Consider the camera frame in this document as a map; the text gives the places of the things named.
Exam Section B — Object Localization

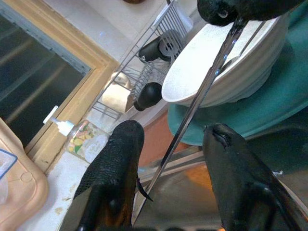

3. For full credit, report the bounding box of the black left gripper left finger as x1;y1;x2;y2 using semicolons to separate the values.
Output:
73;119;145;231

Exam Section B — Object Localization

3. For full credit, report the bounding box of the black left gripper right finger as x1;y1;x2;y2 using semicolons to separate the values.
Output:
203;123;303;231

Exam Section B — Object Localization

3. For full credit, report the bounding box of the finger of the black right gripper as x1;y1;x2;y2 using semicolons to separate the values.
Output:
234;0;306;22
197;0;239;26

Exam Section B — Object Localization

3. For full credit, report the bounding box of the teal plate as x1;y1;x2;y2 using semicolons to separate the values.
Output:
167;2;308;146

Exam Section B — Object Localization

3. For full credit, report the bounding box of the long silver knife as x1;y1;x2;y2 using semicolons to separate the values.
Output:
131;16;248;226

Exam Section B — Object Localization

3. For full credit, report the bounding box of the clear soap pump bottle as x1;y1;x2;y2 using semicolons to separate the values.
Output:
43;105;109;164

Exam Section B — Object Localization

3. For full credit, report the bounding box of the white ceramic bowl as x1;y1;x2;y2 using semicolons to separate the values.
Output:
161;16;289;108

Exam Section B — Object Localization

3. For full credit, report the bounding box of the grey slotted utensil head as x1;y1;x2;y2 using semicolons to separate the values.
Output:
158;30;181;59

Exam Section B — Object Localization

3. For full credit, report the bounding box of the silver spoon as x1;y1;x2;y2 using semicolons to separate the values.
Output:
220;20;267;73

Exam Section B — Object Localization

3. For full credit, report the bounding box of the cream mug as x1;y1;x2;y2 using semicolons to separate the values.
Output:
101;72;132;113

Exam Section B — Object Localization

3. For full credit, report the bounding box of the stainless steel sink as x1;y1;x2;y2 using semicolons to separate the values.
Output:
60;134;308;231

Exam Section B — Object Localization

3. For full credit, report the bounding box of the pink plastic tub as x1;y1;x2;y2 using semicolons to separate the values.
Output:
0;117;50;231

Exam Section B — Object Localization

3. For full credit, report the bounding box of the clear container blue rim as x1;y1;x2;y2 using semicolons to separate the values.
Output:
0;148;19;205

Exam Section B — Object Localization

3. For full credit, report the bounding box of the metal wire dish rack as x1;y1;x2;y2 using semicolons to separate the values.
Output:
90;0;193;121

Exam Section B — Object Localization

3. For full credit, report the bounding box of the wooden window frame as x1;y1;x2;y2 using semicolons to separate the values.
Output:
0;0;120;174

